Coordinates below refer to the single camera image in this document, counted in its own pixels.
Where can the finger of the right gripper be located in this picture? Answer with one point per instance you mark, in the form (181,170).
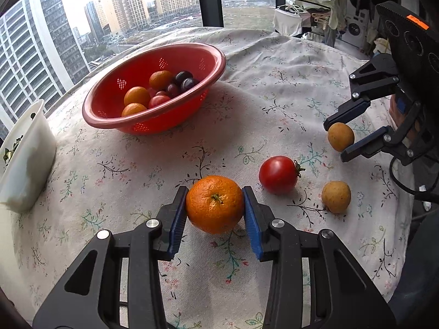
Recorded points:
(376,79)
(388,141)

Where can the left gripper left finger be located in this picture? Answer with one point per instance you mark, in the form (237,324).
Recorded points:
(88,293)

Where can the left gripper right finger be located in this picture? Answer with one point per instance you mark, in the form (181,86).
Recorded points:
(341,293)

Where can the brown longan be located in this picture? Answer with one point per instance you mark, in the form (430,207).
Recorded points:
(336,196)
(340,136)

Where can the red tomato with stem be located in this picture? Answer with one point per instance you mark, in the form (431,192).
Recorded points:
(279,175)

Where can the large orange mandarin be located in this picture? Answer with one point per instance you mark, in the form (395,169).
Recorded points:
(215,204)

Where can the dark purple plum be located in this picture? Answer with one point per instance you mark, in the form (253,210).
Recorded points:
(182,76)
(188,83)

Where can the small red cherry tomato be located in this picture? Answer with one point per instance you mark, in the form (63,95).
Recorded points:
(162,93)

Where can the orange mandarin top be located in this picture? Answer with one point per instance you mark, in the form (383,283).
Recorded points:
(160,80)

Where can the white washing machine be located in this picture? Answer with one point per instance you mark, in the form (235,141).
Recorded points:
(356,25)

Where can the floral white tablecloth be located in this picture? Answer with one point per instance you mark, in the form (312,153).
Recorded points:
(271,101)

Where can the white plastic bowl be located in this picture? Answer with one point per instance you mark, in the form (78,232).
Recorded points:
(23,179)

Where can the green leafy vegetables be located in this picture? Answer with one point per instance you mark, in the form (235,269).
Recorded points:
(8,153)

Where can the red plastic colander basket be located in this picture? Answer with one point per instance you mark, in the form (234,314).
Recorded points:
(104,104)

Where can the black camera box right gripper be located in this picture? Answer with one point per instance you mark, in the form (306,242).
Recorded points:
(414,48)

